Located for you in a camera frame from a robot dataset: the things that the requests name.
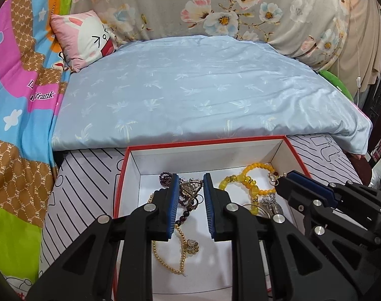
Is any yellow glass bead bracelet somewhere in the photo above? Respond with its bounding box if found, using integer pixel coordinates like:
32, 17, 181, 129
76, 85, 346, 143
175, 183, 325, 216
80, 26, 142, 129
219, 176, 260, 215

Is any pink rabbit pillow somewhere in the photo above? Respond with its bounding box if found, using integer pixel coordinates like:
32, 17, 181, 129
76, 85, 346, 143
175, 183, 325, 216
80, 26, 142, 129
50, 10, 119, 72

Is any dark purple bead bracelet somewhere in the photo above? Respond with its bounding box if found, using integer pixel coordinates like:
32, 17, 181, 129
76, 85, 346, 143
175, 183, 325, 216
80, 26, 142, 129
159, 171, 174, 188

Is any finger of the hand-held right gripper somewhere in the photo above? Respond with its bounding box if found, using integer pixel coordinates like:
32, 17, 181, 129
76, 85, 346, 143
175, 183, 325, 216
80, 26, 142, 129
275, 177, 381, 292
286, 170, 381, 214

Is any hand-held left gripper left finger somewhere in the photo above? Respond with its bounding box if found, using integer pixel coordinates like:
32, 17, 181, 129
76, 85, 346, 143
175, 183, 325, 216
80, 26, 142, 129
27, 174, 180, 301

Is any beige curtain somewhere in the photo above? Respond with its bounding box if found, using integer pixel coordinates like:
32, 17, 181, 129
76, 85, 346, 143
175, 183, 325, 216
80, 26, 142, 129
330, 0, 381, 101

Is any red jewelry box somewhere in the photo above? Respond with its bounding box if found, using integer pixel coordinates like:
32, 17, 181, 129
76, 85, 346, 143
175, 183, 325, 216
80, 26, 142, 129
112, 135, 313, 301

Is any green cushion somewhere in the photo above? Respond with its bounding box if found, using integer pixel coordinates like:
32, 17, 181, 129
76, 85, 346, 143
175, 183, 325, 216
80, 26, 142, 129
317, 69, 354, 101

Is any silver keychain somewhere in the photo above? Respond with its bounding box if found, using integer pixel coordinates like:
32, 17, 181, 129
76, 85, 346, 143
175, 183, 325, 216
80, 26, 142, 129
261, 172, 287, 218

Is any dark red stool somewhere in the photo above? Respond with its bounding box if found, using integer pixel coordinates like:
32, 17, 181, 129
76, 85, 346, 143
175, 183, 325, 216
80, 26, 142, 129
350, 154, 373, 189

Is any light blue quilt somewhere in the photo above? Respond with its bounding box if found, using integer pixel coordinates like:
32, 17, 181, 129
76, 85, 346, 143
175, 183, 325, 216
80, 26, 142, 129
52, 34, 371, 157

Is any thin gold bangle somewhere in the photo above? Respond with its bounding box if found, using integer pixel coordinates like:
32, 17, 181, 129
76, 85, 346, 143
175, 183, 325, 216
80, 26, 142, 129
241, 203, 273, 219

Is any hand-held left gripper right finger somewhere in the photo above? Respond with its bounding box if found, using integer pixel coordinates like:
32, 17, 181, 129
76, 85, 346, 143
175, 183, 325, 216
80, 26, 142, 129
203, 172, 359, 301

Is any gold filigree pendant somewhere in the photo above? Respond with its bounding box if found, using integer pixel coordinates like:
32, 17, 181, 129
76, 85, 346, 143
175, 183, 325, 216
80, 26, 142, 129
180, 180, 204, 210

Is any grey floral quilt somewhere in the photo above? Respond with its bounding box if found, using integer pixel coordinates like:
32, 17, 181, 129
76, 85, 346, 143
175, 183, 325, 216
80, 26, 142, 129
71, 0, 351, 69

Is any colourful cartoon monkey blanket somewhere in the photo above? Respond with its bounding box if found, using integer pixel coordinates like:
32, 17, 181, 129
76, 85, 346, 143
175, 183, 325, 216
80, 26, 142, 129
0, 0, 81, 301

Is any white cable with switch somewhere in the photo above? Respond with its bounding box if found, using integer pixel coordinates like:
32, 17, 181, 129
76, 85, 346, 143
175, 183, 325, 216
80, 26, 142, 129
350, 6, 363, 89

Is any dark wooden bead bracelet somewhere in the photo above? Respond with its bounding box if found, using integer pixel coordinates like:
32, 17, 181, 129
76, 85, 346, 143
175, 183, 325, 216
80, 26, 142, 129
175, 191, 197, 226

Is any gold bead bracelet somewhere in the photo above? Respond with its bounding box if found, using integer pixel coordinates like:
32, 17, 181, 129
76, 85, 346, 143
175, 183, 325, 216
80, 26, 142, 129
149, 193, 200, 278

